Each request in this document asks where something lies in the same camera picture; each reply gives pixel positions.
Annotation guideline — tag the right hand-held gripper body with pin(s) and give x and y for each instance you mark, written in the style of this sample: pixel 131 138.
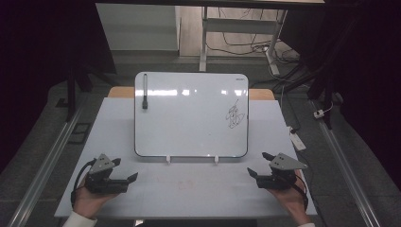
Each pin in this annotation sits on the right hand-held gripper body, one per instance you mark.
pixel 280 176

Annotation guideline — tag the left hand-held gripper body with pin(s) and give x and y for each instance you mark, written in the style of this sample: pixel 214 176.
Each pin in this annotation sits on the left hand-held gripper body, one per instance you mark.
pixel 104 183

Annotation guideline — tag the black marker pen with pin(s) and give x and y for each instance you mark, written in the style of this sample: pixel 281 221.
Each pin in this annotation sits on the black marker pen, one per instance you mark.
pixel 145 91

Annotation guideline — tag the white whiteboard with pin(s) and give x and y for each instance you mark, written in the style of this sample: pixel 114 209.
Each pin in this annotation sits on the white whiteboard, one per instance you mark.
pixel 189 119

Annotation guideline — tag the person's left hand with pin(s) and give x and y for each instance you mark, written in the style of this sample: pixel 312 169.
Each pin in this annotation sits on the person's left hand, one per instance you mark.
pixel 88 201

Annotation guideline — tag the person's right hand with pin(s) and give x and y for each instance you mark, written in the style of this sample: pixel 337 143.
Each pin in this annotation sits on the person's right hand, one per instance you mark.
pixel 291 198

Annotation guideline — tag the white power strip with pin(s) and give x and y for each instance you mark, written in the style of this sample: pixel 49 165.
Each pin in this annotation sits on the white power strip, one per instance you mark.
pixel 297 140

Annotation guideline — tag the white whiteboard stand clip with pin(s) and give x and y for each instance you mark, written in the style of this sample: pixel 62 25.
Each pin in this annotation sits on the white whiteboard stand clip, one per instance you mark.
pixel 216 159
pixel 168 159

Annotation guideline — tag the black floor plate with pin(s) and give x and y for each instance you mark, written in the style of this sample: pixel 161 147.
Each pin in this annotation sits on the black floor plate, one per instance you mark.
pixel 79 133

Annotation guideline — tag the small white adapter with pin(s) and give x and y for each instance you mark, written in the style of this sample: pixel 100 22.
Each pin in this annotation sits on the small white adapter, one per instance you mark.
pixel 318 114

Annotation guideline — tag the wooden board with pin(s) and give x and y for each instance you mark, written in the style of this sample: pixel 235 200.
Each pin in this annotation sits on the wooden board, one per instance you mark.
pixel 121 92

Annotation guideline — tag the black metal stand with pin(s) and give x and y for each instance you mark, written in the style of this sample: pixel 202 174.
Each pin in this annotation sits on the black metal stand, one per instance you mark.
pixel 72 94
pixel 321 85

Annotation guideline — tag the white cabinet panel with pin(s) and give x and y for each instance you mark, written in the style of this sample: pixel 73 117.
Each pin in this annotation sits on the white cabinet panel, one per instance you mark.
pixel 138 28

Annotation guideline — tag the metal floor rail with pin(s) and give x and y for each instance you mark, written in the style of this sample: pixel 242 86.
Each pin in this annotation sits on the metal floor rail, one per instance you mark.
pixel 47 164
pixel 346 167

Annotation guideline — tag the white desk frame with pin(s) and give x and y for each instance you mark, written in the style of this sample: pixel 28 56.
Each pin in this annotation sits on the white desk frame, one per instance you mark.
pixel 239 26

